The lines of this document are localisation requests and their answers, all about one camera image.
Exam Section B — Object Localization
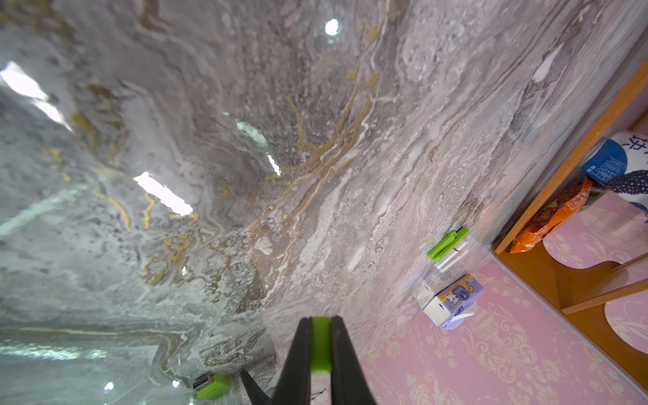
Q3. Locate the small green cap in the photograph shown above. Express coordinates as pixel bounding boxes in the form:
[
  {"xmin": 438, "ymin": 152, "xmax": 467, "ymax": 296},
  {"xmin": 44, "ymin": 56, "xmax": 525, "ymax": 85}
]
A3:
[{"xmin": 310, "ymin": 317, "xmax": 332, "ymax": 376}]

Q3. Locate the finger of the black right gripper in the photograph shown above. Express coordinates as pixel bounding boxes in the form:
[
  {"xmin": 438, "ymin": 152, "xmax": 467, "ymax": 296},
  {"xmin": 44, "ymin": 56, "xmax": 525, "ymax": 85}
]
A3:
[{"xmin": 239, "ymin": 370, "xmax": 270, "ymax": 405}]

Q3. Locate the orange chips bag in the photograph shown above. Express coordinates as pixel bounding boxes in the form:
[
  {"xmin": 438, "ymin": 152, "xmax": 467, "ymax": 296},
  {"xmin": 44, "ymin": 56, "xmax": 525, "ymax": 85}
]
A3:
[{"xmin": 509, "ymin": 177, "xmax": 593, "ymax": 254}]

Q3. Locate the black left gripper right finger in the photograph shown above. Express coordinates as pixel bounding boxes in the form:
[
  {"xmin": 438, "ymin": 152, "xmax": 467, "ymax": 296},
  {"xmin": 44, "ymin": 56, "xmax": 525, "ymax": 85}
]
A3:
[{"xmin": 331, "ymin": 317, "xmax": 377, "ymax": 405}]

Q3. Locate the white red usb drive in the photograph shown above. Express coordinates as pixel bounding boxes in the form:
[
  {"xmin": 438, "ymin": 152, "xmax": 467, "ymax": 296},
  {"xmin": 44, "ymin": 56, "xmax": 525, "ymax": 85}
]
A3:
[{"xmin": 436, "ymin": 241, "xmax": 467, "ymax": 273}]

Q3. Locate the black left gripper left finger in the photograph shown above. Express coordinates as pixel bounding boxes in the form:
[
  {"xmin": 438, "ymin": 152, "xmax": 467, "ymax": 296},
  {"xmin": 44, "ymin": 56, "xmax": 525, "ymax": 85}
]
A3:
[{"xmin": 269, "ymin": 318, "xmax": 312, "ymax": 405}]

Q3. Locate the green usb drive front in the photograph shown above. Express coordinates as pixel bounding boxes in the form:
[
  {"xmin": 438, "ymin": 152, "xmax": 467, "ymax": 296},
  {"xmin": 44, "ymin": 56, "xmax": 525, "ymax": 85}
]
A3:
[{"xmin": 192, "ymin": 373, "xmax": 232, "ymax": 401}]

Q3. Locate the green usb drive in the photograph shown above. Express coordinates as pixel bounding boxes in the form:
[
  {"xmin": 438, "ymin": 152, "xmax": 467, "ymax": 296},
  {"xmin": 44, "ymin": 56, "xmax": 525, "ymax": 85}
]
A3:
[
  {"xmin": 427, "ymin": 227, "xmax": 470, "ymax": 263},
  {"xmin": 192, "ymin": 373, "xmax": 232, "ymax": 401}
]

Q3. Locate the wooden shelf rack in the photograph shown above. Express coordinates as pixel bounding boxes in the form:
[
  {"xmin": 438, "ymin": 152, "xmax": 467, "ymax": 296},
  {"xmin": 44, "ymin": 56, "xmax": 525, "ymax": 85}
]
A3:
[{"xmin": 494, "ymin": 62, "xmax": 647, "ymax": 393}]

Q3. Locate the purple tissue pack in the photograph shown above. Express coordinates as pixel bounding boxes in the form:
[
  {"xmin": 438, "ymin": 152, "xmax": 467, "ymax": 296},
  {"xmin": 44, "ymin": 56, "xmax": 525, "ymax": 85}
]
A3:
[{"xmin": 412, "ymin": 273, "xmax": 486, "ymax": 330}]

